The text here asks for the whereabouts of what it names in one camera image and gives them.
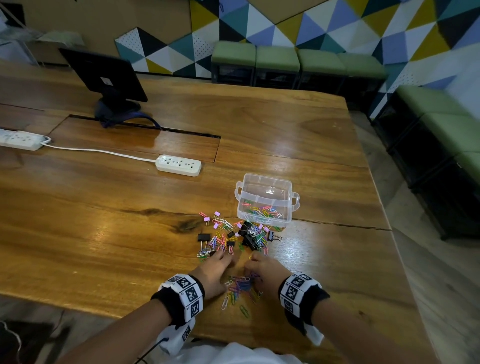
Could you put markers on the person's left hand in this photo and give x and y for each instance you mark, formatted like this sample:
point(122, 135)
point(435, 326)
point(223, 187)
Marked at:
point(212, 275)

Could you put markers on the person's right hand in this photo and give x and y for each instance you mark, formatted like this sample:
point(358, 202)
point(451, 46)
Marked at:
point(270, 275)

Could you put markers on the pile of colourful paper clips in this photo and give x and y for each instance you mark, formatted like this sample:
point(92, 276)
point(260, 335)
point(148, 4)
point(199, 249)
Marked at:
point(240, 287)

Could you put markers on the clear plastic box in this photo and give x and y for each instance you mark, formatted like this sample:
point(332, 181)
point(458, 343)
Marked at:
point(268, 191)

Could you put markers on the person's right forearm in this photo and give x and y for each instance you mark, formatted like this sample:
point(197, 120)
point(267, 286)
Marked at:
point(360, 333)

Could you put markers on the person's left forearm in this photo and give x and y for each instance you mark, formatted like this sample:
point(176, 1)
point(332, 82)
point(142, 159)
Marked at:
point(127, 333)

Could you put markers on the person's white top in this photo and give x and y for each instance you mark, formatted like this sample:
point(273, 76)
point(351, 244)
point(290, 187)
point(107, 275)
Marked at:
point(232, 354)

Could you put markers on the right wrist marker band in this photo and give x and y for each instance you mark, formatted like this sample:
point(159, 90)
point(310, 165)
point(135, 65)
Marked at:
point(300, 294)

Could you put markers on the wrist marker band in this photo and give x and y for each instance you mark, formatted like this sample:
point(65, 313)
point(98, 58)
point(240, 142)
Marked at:
point(182, 298)
point(300, 294)

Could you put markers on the left wrist marker band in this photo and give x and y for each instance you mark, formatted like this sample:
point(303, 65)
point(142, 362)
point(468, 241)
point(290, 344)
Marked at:
point(182, 298)

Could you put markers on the white power strip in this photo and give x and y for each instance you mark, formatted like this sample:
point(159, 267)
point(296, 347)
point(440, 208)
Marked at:
point(18, 139)
point(178, 165)

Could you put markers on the wooden table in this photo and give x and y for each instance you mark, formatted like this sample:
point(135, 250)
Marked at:
point(93, 225)

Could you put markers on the black monitor stand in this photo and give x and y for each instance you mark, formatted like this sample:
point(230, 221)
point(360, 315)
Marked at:
point(114, 111)

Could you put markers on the green cushioned stool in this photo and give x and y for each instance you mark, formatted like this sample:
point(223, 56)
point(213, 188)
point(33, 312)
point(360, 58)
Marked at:
point(320, 60)
point(452, 131)
point(233, 52)
point(427, 99)
point(277, 57)
point(472, 165)
point(362, 64)

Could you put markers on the black monitor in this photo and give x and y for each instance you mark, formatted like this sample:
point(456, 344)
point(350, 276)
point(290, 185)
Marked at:
point(105, 75)

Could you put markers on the pale green chair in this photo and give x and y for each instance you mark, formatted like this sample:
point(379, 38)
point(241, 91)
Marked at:
point(62, 37)

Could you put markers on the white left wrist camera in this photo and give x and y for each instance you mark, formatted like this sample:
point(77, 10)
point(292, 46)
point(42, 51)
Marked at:
point(176, 337)

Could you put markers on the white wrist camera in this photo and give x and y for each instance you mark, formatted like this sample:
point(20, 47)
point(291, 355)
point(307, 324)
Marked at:
point(313, 333)
point(176, 337)

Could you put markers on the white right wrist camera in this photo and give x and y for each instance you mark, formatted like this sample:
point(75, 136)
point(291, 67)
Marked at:
point(313, 333)

